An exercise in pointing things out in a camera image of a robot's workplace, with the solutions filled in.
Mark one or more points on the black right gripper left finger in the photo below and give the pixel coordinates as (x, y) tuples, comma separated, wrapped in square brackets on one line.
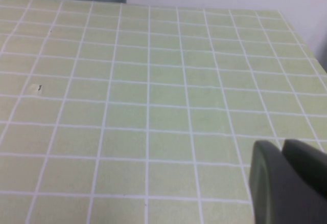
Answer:
[(276, 188)]

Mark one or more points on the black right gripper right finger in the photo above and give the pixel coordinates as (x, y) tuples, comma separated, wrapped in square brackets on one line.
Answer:
[(309, 160)]

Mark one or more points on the green checked tablecloth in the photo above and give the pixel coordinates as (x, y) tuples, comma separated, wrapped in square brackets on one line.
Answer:
[(153, 93)]

